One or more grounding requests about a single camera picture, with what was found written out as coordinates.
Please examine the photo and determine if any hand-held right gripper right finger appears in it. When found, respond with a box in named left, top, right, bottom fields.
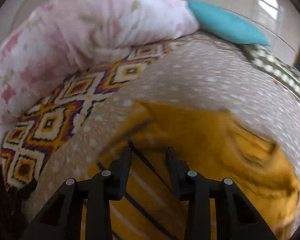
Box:
left=165, top=147, right=278, bottom=240

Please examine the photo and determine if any beige spotted bed sheet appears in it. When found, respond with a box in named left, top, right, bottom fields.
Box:
left=21, top=32, right=300, bottom=240

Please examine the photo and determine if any olive green dotted pillow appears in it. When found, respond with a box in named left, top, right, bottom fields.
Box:
left=242, top=44, right=300, bottom=101

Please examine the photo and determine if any teal pillow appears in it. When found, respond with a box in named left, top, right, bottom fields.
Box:
left=187, top=0, right=270, bottom=47

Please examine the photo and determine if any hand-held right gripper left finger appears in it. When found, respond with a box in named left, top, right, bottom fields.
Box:
left=19, top=147, right=132, bottom=240

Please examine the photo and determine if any yellow striped shirt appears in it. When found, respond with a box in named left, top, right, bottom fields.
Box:
left=80, top=100, right=300, bottom=240

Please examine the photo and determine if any geometric patterned fleece blanket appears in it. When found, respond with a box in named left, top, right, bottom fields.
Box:
left=0, top=39, right=190, bottom=193

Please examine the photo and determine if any pink floral fleece blanket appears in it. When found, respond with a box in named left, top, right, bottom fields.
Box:
left=0, top=0, right=200, bottom=165

